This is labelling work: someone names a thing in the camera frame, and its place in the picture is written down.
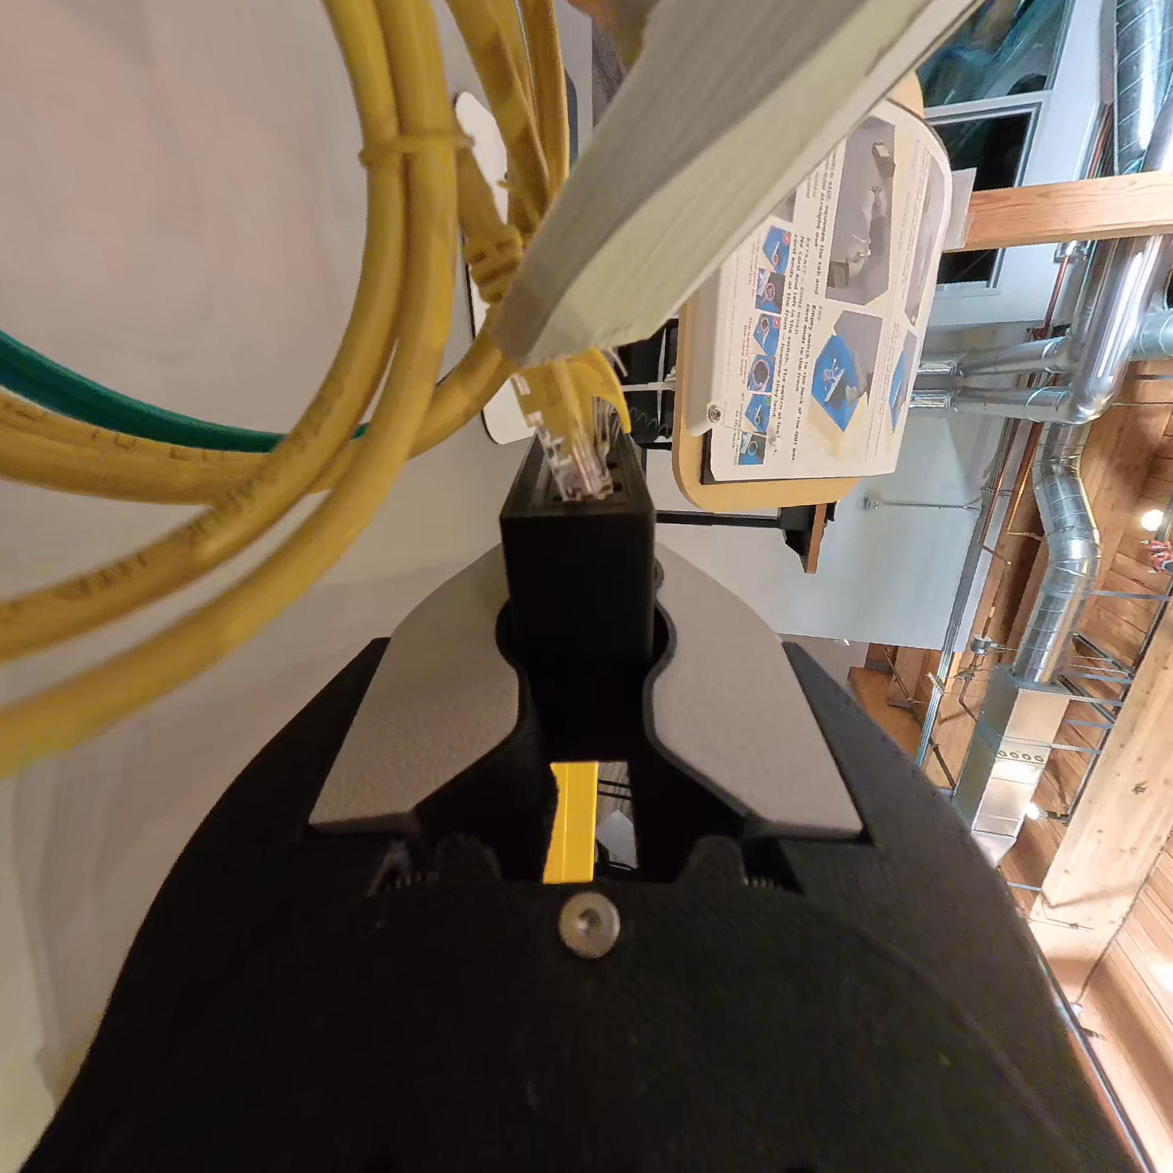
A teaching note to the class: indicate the silver ventilation duct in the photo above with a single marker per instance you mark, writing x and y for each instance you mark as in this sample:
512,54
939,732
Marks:
1140,83

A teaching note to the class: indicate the silver pipe duct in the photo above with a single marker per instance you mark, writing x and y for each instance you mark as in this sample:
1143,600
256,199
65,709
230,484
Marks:
1062,513

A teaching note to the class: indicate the wooden ceiling beam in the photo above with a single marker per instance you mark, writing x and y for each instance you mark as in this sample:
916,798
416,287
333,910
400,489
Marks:
1080,211

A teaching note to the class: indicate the black board support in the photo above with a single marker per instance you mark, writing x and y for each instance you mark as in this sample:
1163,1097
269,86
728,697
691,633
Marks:
805,537

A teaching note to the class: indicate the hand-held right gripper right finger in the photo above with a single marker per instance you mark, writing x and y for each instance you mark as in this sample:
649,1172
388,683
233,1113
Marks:
751,724

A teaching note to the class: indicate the wooden display board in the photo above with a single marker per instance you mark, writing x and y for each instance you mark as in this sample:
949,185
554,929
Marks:
759,495

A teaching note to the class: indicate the metal air duct box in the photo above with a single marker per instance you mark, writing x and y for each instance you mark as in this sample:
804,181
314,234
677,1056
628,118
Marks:
1008,752

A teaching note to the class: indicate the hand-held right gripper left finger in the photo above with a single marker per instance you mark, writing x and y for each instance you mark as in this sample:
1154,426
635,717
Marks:
421,716

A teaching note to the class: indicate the black network switch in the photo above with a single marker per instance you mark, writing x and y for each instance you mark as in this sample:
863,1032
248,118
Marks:
576,587

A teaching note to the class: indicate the yellow plastic bin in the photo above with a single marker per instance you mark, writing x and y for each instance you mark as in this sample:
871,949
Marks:
569,824

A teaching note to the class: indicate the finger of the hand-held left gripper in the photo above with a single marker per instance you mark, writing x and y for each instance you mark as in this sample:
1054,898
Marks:
714,165

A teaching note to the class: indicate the printed instruction sheet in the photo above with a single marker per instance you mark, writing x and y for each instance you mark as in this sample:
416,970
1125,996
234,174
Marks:
851,276

